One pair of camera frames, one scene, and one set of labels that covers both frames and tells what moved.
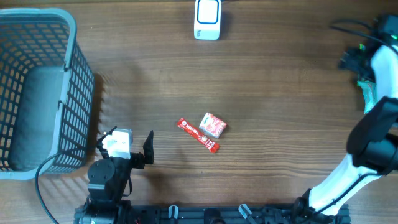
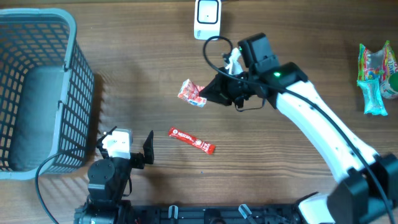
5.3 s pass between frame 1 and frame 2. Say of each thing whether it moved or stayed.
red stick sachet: moved
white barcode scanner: stayed
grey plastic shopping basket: stayed
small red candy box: moved
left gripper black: stayed
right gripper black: moved
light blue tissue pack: stayed
